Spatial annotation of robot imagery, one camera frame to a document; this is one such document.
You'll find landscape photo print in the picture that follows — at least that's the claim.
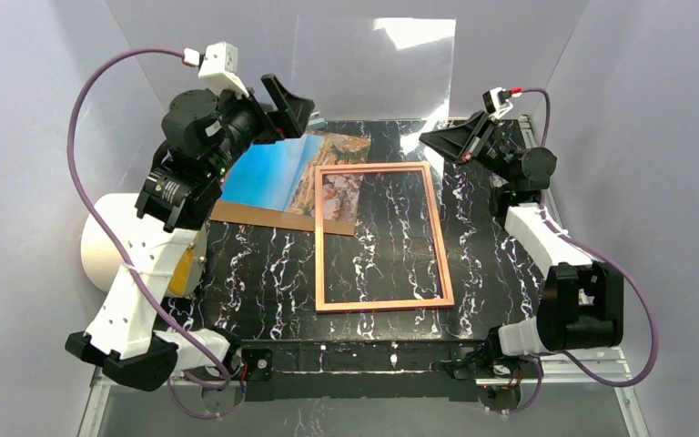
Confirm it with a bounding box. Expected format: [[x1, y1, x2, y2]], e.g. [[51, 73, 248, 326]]
[[220, 132, 370, 216]]

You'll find brown cardboard backing board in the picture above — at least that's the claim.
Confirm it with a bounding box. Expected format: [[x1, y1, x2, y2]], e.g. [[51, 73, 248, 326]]
[[209, 198, 358, 238]]

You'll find pink picture frame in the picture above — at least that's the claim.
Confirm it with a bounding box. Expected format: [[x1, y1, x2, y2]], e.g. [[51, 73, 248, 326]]
[[314, 161, 456, 314]]

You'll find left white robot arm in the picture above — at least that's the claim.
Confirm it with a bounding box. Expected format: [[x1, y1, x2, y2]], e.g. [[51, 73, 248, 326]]
[[66, 74, 315, 391]]

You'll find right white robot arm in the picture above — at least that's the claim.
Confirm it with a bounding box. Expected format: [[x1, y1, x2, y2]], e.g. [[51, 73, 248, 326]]
[[420, 111, 623, 369]]

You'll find light blue stapler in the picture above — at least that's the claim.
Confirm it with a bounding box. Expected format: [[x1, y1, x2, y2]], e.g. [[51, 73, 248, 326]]
[[308, 117, 328, 130]]

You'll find white cylinder container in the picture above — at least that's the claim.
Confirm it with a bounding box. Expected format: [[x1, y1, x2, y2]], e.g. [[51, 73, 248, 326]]
[[80, 191, 209, 298]]

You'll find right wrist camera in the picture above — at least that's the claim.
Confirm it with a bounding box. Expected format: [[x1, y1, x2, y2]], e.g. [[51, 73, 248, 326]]
[[482, 87, 522, 120]]

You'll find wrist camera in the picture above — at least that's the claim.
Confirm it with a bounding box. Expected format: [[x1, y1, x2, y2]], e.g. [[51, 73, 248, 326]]
[[482, 87, 522, 120], [182, 42, 249, 97]]

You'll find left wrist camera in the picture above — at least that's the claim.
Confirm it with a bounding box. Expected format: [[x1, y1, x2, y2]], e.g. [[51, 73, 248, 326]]
[[182, 42, 249, 97]]

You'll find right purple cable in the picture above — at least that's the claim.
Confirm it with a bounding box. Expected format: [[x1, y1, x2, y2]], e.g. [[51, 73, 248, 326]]
[[509, 86, 661, 417]]

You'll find purple cable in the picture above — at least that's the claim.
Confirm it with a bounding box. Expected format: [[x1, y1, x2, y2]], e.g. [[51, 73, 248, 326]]
[[66, 47, 245, 421], [509, 86, 661, 417]]

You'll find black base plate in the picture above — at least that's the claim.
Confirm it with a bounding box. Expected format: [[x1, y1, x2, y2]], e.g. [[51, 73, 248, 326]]
[[183, 339, 545, 404]]

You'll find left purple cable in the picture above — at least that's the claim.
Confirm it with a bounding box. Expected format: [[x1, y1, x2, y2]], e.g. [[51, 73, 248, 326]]
[[66, 47, 245, 421]]

